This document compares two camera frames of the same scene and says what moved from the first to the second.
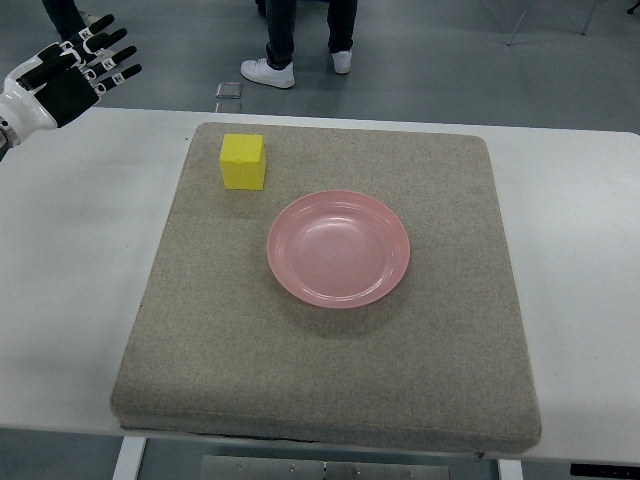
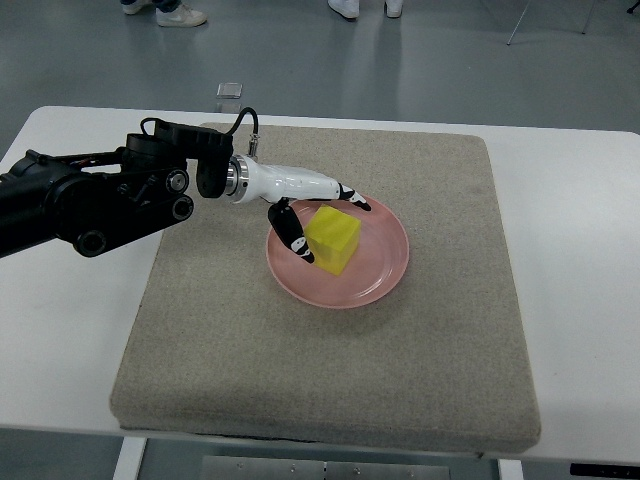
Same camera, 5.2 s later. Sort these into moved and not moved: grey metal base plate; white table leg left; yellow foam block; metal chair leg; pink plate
Moved: yellow foam block
Not moved: metal chair leg; pink plate; grey metal base plate; white table leg left
